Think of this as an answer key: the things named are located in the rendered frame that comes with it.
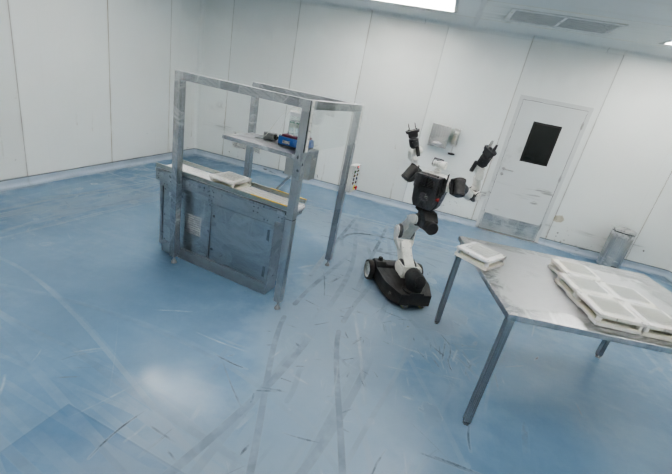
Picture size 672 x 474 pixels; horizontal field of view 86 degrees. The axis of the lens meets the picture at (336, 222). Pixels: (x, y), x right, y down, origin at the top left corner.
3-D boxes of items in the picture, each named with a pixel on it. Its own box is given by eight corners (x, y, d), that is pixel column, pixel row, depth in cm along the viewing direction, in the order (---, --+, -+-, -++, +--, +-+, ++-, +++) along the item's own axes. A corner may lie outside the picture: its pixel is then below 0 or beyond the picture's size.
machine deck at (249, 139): (318, 155, 282) (319, 150, 280) (293, 160, 248) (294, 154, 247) (252, 137, 301) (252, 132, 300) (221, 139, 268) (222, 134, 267)
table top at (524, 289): (641, 277, 290) (643, 273, 289) (792, 380, 187) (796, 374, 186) (457, 239, 293) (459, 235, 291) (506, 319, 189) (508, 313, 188)
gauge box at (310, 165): (314, 178, 288) (318, 154, 281) (308, 180, 279) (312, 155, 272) (290, 171, 295) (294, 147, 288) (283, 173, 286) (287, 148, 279)
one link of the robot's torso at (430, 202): (437, 218, 296) (450, 176, 283) (400, 204, 312) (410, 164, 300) (448, 212, 320) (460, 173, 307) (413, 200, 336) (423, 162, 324)
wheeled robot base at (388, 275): (438, 310, 330) (449, 279, 319) (385, 308, 317) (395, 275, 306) (411, 275, 388) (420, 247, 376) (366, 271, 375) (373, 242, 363)
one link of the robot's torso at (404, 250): (419, 273, 339) (417, 224, 353) (399, 272, 334) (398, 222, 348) (411, 275, 353) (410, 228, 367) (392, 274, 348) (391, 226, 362)
